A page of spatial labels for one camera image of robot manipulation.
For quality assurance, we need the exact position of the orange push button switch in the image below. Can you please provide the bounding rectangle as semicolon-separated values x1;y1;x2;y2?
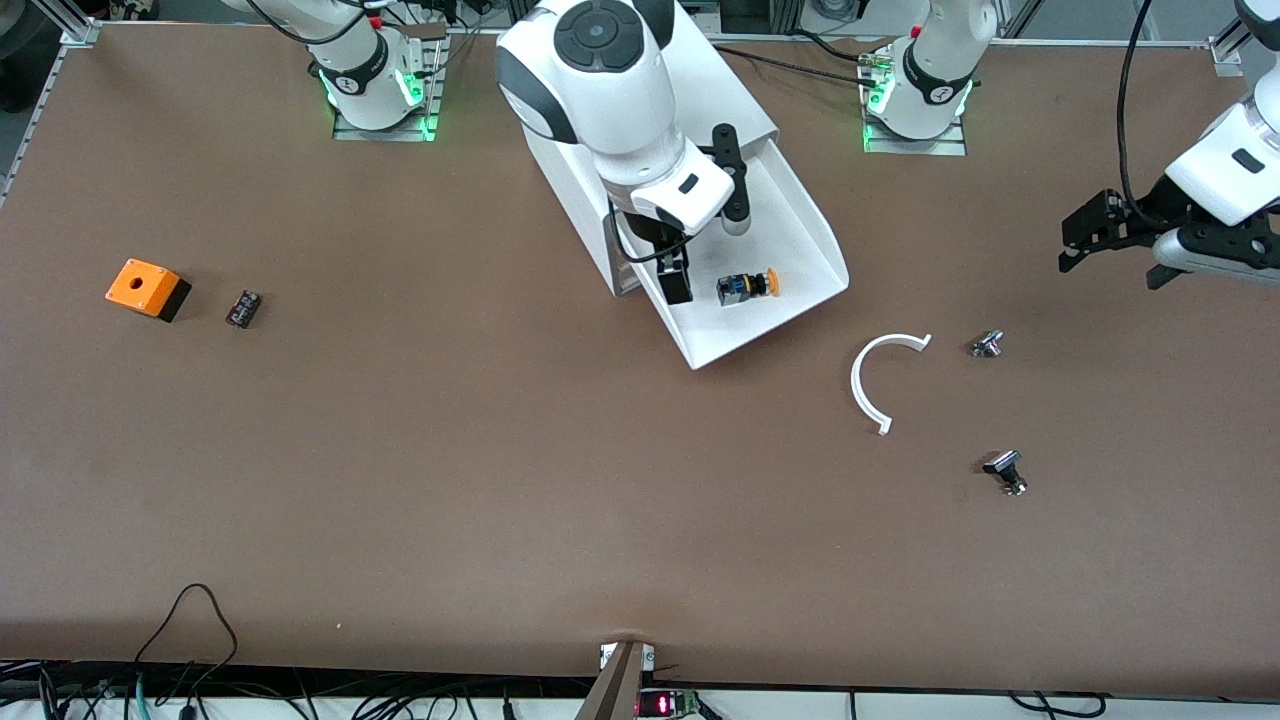
716;268;781;308

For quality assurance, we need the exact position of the device with red LED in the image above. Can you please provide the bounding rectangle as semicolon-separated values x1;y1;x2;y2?
637;688;701;719

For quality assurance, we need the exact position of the orange box with black base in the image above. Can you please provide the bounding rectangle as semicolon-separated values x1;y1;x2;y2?
105;258;193;323

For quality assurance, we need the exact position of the black cable behind cabinet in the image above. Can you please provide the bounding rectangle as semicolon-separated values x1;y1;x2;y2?
712;30;886;89

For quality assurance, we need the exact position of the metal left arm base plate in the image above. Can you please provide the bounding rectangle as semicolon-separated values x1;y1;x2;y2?
862;55;969;156

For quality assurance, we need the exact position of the white curved plastic ring piece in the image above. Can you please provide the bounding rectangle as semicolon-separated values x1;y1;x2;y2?
850;332;933;437

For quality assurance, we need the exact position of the black-headed silver switch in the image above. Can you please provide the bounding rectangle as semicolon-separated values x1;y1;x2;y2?
982;450;1029;497

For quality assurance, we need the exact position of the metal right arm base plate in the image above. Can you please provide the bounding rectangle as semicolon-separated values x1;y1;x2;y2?
332;35;446;143

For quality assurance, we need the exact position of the brown camera mount post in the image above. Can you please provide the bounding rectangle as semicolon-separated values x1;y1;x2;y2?
575;640;646;720

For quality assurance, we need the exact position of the black cable under table edge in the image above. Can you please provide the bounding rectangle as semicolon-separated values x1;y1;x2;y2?
1005;692;1111;719

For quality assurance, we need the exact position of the looped black cable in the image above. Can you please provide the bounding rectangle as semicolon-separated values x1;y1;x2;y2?
130;583;241;691

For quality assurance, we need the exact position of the aluminium frame rail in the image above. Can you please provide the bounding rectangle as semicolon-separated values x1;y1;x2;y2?
0;0;101;206

